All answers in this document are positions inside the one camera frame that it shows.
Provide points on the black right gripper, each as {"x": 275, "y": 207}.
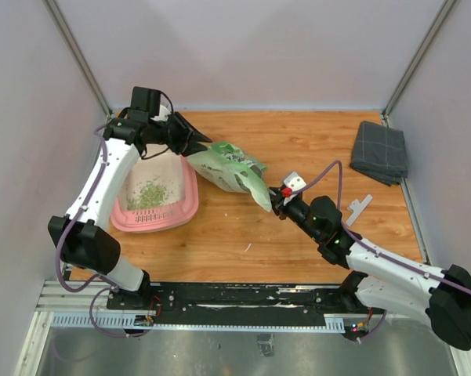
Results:
{"x": 280, "y": 211}

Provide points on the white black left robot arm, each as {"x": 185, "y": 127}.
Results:
{"x": 80, "y": 235}

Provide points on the folded dark grey cloth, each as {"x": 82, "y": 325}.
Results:
{"x": 380, "y": 153}

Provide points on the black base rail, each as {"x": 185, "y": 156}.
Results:
{"x": 239, "y": 305}

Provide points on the white plastic bag clip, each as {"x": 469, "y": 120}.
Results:
{"x": 356, "y": 207}

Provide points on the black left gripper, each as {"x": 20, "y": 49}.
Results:
{"x": 183, "y": 144}

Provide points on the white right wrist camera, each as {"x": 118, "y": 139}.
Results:
{"x": 292, "y": 183}

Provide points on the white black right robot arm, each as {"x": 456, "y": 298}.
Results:
{"x": 379, "y": 279}

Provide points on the pink litter box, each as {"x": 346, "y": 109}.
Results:
{"x": 181, "y": 205}

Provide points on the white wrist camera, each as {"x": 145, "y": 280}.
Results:
{"x": 163, "y": 114}
{"x": 292, "y": 183}

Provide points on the green cat litter bag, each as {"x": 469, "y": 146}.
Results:
{"x": 233, "y": 170}

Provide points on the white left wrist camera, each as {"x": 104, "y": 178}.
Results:
{"x": 163, "y": 114}

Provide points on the green cat litter pellets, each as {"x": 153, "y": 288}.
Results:
{"x": 150, "y": 194}

